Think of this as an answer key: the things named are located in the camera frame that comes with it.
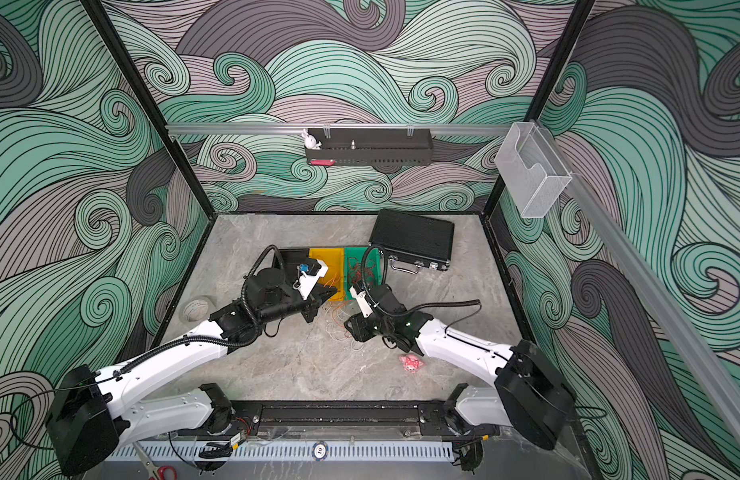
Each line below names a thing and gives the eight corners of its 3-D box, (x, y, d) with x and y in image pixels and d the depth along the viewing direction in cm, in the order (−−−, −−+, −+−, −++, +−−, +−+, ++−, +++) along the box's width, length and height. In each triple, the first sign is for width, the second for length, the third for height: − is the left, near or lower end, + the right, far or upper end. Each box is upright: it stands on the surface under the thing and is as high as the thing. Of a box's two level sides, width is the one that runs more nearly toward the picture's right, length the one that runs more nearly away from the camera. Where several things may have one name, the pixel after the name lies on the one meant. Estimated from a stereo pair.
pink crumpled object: (399, 374, 82) (401, 367, 78) (398, 360, 85) (400, 353, 80) (421, 374, 82) (425, 367, 78) (420, 360, 85) (423, 353, 80)
